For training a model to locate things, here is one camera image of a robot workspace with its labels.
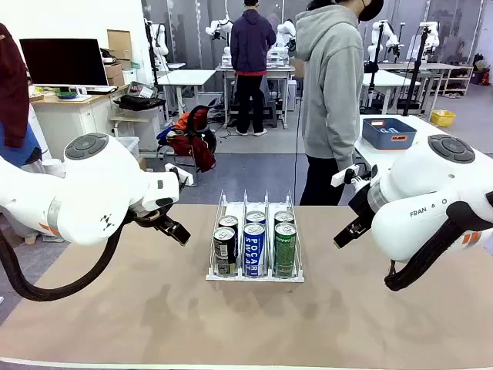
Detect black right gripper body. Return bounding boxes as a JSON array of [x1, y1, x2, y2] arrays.
[[347, 183, 377, 229]]

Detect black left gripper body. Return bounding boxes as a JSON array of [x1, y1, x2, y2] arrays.
[[129, 203, 175, 229]]

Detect blue plastic bin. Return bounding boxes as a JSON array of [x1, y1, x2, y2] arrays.
[[361, 117, 418, 151]]

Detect grey sleeved right forearm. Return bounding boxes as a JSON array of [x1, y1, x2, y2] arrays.
[[327, 103, 365, 173]]

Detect clear plastic can dispenser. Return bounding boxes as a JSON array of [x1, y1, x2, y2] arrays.
[[205, 189, 306, 283]]

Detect black Pepsi can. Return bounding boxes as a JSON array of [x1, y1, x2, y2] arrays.
[[213, 226, 237, 278], [217, 214, 240, 242]]

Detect green Chilsung cider can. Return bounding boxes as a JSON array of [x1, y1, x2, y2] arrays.
[[273, 222, 298, 280], [273, 210, 296, 227]]

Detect clear plastic storage bin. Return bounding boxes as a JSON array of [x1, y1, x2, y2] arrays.
[[116, 136, 140, 159]]

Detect red and orange backpack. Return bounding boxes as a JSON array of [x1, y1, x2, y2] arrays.
[[156, 106, 217, 173]]

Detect blue Pocari Sweat can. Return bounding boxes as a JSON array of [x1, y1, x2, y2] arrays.
[[245, 210, 267, 227], [242, 222, 267, 278]]

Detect white side table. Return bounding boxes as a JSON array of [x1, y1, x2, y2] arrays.
[[353, 113, 493, 170]]

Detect black bag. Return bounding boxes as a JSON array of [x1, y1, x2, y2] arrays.
[[113, 94, 166, 112]]

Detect person in grey hoodie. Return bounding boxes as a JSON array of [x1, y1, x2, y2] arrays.
[[294, 0, 385, 207]]

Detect yellow basket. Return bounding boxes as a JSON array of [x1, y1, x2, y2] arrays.
[[430, 109, 457, 128]]

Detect white desk with wooden top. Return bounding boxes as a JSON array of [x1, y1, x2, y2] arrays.
[[29, 84, 163, 163]]

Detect black case with white label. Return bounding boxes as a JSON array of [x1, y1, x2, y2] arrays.
[[129, 80, 159, 99]]

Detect white background table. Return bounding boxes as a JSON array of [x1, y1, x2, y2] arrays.
[[361, 69, 423, 113], [214, 63, 297, 130], [156, 69, 217, 116]]

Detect small brown cardboard box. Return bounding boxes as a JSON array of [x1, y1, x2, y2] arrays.
[[104, 62, 126, 87]]

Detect upright cardboard sheet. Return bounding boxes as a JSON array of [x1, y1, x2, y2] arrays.
[[106, 29, 132, 62]]

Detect black computer monitor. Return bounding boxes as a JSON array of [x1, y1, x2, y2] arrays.
[[18, 38, 110, 88]]

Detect person in maroon top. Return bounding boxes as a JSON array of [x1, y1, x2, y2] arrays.
[[0, 22, 66, 246]]

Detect person in navy hoodie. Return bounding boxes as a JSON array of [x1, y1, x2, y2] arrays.
[[230, 0, 277, 137]]

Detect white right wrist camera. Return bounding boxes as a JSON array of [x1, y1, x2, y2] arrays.
[[330, 163, 363, 189]]

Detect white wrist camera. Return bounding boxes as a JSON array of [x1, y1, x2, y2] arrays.
[[164, 162, 193, 188], [330, 163, 363, 189]]

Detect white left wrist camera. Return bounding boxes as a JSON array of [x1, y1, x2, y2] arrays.
[[164, 162, 193, 188]]

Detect black sleeved right arm cable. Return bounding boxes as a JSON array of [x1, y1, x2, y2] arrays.
[[384, 200, 493, 292]]

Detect black camera stand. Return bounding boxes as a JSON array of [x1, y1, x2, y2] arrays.
[[396, 25, 433, 116], [360, 21, 387, 115]]

